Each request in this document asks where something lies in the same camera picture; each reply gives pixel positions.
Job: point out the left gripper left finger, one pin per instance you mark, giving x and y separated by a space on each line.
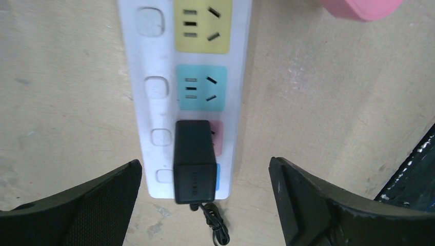
97 212

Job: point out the white multicolour power strip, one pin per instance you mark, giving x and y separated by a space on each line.
186 61

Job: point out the black power adapter with switch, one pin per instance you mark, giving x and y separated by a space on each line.
195 174

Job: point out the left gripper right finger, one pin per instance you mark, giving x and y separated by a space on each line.
313 211

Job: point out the pink triangular power socket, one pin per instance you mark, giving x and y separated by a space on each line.
360 10

